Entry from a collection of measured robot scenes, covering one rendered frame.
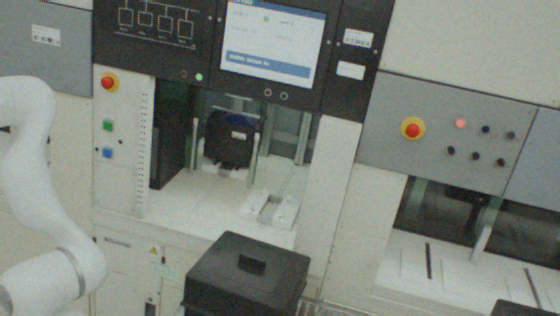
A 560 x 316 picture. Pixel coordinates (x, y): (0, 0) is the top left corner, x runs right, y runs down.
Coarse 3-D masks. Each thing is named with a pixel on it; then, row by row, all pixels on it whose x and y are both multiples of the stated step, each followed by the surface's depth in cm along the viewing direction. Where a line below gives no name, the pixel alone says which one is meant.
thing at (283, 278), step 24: (216, 240) 154; (240, 240) 156; (216, 264) 143; (240, 264) 145; (264, 264) 143; (288, 264) 149; (192, 288) 137; (216, 288) 135; (240, 288) 136; (264, 288) 137; (288, 288) 139; (216, 312) 138; (240, 312) 135; (264, 312) 132; (288, 312) 140
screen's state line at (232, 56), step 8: (232, 56) 150; (240, 56) 150; (248, 56) 149; (256, 56) 149; (240, 64) 151; (248, 64) 150; (256, 64) 150; (264, 64) 149; (272, 64) 149; (280, 64) 148; (288, 64) 147; (280, 72) 149; (288, 72) 148; (296, 72) 148; (304, 72) 147
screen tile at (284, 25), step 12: (276, 24) 143; (288, 24) 143; (300, 24) 142; (312, 24) 141; (300, 36) 143; (312, 36) 142; (276, 48) 146; (288, 48) 145; (300, 48) 145; (312, 48) 144; (300, 60) 146; (312, 60) 145
